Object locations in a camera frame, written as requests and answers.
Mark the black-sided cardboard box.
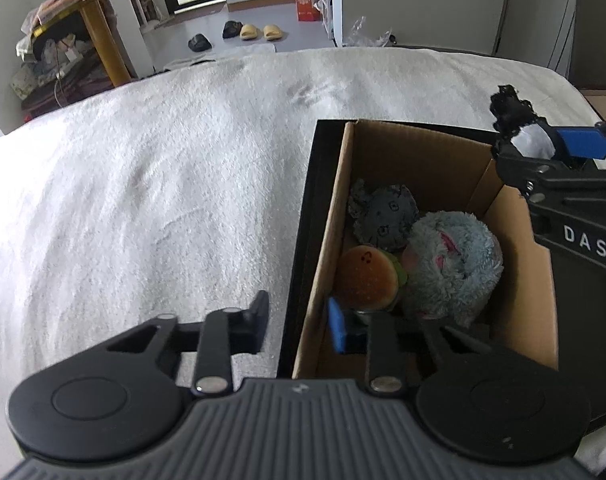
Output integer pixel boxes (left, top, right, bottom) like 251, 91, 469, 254
277, 119, 606, 429

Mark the clear plastic bag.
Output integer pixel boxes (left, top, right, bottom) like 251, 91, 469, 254
347, 17, 394, 49

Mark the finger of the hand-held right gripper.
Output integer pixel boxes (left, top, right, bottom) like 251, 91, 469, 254
493, 142, 589, 204
543, 120, 606, 161

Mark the white fluffy blanket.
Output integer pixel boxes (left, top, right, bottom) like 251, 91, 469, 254
0, 47, 606, 480

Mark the brown cardboard box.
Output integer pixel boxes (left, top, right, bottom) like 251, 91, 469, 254
291, 119, 560, 381

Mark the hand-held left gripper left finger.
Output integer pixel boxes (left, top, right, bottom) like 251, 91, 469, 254
103, 290, 270, 397

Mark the black and white plush toy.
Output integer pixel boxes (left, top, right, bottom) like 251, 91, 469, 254
489, 84, 557, 161

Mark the burger plush toy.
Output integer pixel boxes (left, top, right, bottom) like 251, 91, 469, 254
333, 245, 409, 314

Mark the yellow round table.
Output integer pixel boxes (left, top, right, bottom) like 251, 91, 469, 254
33, 0, 167, 87

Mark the pile of clutter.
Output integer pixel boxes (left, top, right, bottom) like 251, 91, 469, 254
10, 0, 114, 117

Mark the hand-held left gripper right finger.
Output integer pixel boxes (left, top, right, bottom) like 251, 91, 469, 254
327, 297, 509, 396

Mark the grey patterned plush toy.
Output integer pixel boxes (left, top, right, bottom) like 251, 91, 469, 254
347, 179, 420, 254

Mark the orange carton box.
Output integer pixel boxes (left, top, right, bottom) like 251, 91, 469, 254
291, 0, 322, 22

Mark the blue fluffy plush toy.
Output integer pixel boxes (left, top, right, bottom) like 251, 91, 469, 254
400, 211, 504, 329

